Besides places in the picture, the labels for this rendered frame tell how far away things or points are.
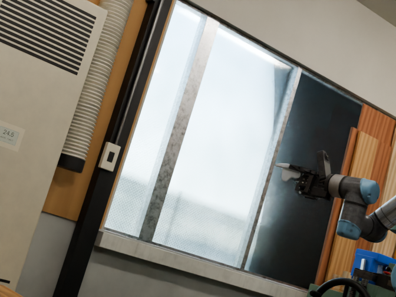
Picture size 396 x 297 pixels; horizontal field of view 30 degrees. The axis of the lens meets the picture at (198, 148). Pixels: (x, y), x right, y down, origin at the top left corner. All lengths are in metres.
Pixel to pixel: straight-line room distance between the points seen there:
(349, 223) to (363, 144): 2.43
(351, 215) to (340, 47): 2.53
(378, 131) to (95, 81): 2.15
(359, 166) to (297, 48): 0.84
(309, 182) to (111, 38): 1.44
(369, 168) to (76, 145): 2.08
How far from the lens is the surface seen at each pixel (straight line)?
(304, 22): 4.54
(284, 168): 2.48
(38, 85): 3.23
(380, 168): 4.92
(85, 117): 3.45
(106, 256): 3.80
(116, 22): 3.55
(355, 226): 2.34
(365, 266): 3.99
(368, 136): 4.77
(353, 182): 2.37
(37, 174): 3.24
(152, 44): 3.76
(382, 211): 2.44
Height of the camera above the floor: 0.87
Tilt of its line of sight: 8 degrees up
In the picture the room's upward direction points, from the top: 17 degrees clockwise
